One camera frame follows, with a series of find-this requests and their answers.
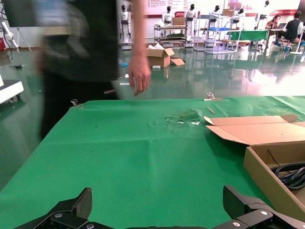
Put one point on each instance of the green table cloth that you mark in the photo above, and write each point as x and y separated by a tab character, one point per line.
119	155

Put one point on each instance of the black display screen on stand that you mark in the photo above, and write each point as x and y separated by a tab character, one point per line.
19	12

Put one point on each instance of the dark laptop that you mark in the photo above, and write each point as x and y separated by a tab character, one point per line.
280	25

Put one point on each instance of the large open cardboard carton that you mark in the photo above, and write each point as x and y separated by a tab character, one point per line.
159	58

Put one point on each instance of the small wooden stick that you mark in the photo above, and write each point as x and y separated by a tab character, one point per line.
210	110

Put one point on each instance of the walking person bare forearm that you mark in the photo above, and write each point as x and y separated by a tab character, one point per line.
139	28

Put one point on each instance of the flat cardboard piece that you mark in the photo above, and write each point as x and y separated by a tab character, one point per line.
177	61

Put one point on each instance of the open brown cardboard box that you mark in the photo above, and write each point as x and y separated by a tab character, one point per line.
262	131

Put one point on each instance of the paper sheet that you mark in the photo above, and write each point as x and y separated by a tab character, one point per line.
124	84
126	75

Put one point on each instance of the metal shelf cart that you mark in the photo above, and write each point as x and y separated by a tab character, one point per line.
170	39

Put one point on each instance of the metal table clip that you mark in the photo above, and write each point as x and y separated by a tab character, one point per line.
75	102
210	97

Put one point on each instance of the white tube frame rack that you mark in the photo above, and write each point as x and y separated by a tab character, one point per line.
214	47

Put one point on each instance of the walking person dark clothes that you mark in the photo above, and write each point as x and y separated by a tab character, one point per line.
78	59

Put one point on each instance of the blue crumpled item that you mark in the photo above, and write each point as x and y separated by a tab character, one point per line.
125	65

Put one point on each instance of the white humanoid robot black head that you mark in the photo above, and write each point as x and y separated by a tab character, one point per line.
215	13
168	16
190	16
262	16
125	21
239	15

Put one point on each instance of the seated person black top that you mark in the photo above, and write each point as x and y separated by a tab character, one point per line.
291	28

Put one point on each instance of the seated person brown top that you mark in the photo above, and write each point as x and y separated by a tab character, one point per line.
272	26

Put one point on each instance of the red cabinet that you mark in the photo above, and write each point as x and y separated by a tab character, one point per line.
2	44

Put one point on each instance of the white chair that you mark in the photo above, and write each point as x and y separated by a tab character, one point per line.
299	35

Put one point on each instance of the table with green cloth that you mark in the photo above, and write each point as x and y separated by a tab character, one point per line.
247	35

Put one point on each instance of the walking person bare hand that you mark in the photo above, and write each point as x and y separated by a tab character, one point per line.
140	74

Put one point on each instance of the white wheeled platform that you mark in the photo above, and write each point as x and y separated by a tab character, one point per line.
10	91

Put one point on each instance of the small white box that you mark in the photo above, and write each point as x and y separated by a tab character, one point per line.
156	67

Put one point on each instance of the small closed cardboard box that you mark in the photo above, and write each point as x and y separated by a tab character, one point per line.
228	12
178	21

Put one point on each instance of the white industrial robot arm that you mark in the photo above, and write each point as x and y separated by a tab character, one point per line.
8	33

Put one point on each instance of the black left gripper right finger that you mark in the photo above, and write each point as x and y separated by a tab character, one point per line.
245	210

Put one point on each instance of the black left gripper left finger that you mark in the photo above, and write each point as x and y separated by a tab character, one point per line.
66	212

